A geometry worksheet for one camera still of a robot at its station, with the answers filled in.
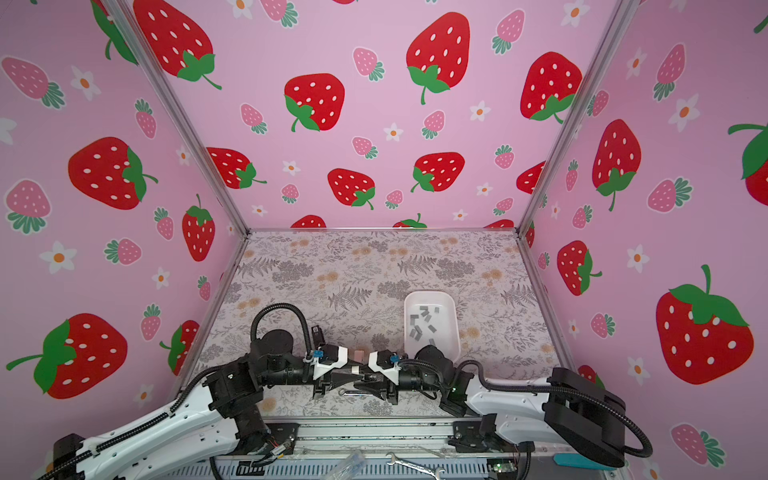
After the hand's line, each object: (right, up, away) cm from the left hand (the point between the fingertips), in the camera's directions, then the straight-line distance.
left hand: (360, 369), depth 64 cm
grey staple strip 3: (+19, +2, +30) cm, 35 cm away
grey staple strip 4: (+18, +7, +34) cm, 39 cm away
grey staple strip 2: (+19, -2, +27) cm, 33 cm away
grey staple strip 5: (+21, +7, +34) cm, 41 cm away
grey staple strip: (+13, +1, +29) cm, 32 cm away
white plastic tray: (+19, +4, +32) cm, 37 cm away
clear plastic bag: (-4, -25, +5) cm, 26 cm away
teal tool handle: (+52, -25, +7) cm, 58 cm away
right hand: (-1, -4, +4) cm, 6 cm away
